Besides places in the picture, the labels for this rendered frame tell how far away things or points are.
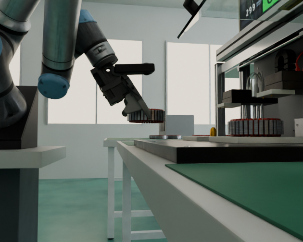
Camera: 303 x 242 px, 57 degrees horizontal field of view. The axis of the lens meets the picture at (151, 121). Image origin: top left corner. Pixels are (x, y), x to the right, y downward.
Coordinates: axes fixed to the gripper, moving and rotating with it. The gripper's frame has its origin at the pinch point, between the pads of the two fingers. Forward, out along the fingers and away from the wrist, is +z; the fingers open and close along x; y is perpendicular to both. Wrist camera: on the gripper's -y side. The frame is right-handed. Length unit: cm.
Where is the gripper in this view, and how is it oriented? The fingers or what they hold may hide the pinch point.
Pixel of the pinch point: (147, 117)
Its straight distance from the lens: 80.9
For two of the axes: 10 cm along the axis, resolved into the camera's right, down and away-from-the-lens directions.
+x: 1.6, -0.5, -9.9
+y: -8.4, 5.2, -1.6
